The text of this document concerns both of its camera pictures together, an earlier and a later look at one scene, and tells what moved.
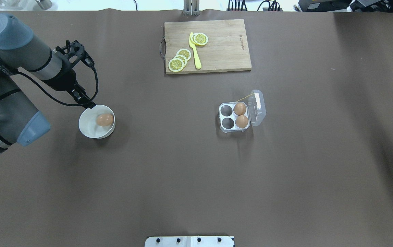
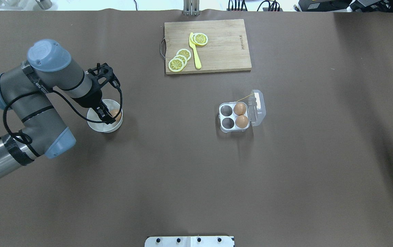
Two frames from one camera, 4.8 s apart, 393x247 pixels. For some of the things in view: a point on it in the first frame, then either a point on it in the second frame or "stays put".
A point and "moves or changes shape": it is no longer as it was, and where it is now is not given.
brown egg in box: (240, 108) stays put
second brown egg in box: (242, 121) stays put
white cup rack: (14, 4) stays put
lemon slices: (176, 65) stays put
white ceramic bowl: (98, 122) moves or changes shape
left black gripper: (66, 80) → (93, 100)
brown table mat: (332, 163) stays put
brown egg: (105, 120) moves or changes shape
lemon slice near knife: (199, 39) stays put
